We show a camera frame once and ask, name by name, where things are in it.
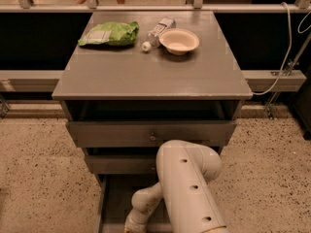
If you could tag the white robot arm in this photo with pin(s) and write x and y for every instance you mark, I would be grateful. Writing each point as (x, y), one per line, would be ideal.
(183, 171)

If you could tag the grey open bottom drawer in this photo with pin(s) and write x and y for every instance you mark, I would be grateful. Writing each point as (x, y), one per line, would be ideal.
(116, 201)

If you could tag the grey middle drawer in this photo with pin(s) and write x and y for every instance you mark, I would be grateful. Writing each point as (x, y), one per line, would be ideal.
(121, 164)

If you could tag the grey top drawer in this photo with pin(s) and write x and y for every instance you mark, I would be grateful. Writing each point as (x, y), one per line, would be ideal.
(148, 134)

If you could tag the grey wooden drawer cabinet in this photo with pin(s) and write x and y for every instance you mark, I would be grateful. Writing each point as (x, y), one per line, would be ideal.
(114, 84)

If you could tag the white paper bowl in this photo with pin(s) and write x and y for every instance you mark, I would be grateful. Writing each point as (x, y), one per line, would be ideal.
(179, 41)

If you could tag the green chip bag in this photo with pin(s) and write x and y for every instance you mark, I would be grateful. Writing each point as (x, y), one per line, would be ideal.
(117, 34)

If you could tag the clear plastic water bottle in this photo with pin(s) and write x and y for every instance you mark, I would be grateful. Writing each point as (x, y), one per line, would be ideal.
(152, 40)

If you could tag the metal railing frame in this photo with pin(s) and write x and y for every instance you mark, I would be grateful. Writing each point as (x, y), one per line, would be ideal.
(45, 81)

